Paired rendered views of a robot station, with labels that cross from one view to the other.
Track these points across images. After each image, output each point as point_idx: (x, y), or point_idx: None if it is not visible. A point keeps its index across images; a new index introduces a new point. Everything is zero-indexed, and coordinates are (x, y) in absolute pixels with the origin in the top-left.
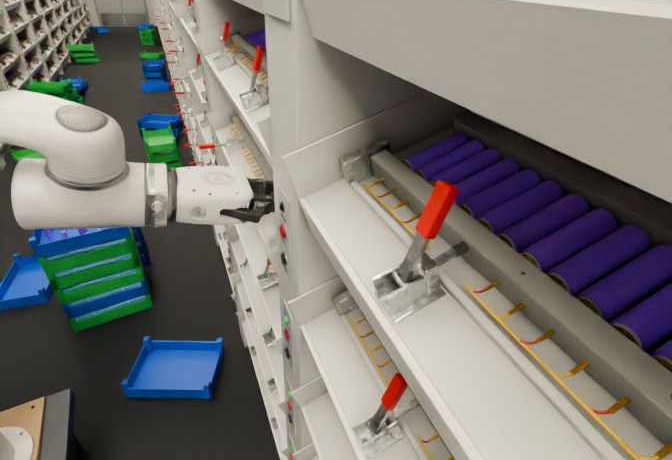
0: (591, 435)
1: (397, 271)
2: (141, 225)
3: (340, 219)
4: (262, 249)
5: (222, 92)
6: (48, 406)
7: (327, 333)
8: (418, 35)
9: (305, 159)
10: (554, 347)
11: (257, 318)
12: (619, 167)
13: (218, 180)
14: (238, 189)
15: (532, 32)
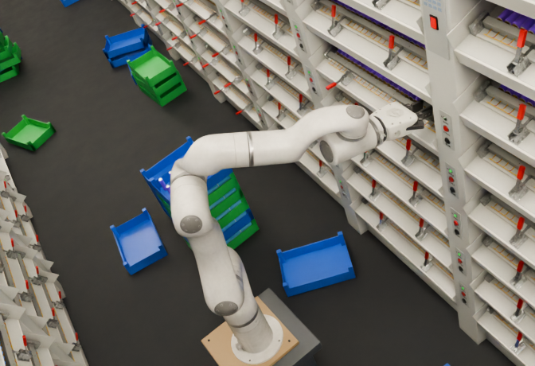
0: None
1: (513, 130)
2: (372, 148)
3: (482, 118)
4: (390, 142)
5: (315, 39)
6: (263, 301)
7: (479, 167)
8: (509, 82)
9: (460, 99)
10: None
11: (396, 192)
12: None
13: (396, 114)
14: (409, 115)
15: (533, 91)
